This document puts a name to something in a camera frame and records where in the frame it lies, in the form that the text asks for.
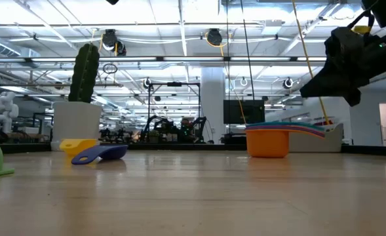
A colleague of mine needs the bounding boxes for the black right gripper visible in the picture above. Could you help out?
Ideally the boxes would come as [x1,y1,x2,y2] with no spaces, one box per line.
[299,26,386,108]

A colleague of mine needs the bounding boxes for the grey plastic basket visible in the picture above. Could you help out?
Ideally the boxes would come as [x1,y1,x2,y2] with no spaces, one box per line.
[289,123,344,153]

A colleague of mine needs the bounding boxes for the blue measuring cup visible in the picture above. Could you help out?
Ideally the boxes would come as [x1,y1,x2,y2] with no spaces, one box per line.
[244,126,326,137]

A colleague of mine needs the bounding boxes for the orange measuring cup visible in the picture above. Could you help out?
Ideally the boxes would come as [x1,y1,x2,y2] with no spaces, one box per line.
[244,128,326,159]

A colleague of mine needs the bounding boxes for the yellow measuring cup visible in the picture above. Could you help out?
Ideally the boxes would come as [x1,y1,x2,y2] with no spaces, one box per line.
[59,138,98,157]

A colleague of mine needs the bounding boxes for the purple measuring cup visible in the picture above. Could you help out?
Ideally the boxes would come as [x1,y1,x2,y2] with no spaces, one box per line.
[71,145,128,166]

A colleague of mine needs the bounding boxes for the green cactus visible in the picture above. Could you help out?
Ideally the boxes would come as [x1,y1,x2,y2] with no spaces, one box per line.
[68,43,100,104]

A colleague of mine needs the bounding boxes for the white building column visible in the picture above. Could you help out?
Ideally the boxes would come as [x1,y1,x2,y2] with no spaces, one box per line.
[201,67,226,135]

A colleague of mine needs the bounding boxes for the white planter pot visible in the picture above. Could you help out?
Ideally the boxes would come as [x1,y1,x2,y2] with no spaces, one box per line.
[50,101,103,152]

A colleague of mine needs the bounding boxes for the black background robot arms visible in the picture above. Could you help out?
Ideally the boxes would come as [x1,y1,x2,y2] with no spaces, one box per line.
[140,115,210,144]

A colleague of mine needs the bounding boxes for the yellow hanging cable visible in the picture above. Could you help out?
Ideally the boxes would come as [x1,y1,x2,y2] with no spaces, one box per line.
[290,0,332,125]

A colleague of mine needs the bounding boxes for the yellow cable tag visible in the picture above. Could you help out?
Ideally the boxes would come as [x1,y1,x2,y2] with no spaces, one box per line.
[353,25,372,35]

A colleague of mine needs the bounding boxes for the black wall screen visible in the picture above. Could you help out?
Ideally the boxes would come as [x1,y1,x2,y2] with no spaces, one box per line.
[223,100,265,125]

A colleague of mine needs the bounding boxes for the black metal frame rig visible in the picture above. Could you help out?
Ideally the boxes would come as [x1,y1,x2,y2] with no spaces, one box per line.
[147,82,201,132]

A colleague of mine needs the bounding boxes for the black aluminium table frame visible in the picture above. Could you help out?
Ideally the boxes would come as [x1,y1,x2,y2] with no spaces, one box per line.
[0,142,386,157]

